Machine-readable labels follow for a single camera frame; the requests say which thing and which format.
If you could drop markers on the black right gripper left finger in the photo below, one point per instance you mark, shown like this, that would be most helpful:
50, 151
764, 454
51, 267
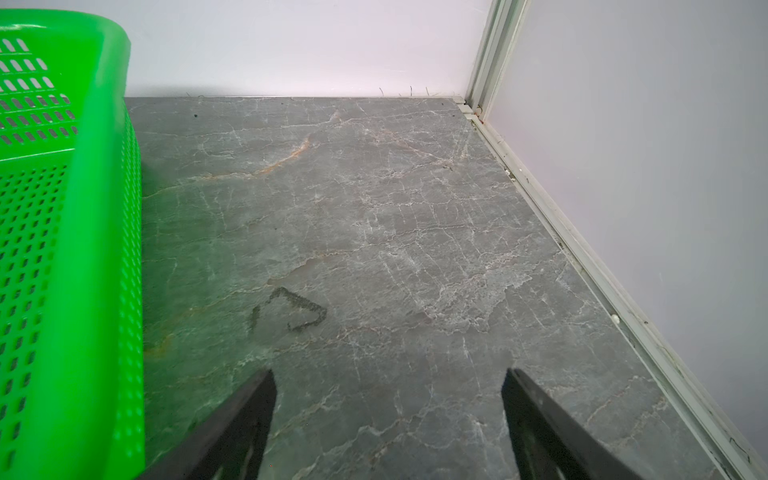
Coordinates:
230, 443

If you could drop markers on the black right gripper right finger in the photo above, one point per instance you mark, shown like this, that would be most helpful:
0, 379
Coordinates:
547, 442

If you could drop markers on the green plastic perforated basket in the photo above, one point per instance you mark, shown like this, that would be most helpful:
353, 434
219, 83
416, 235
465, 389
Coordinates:
72, 380

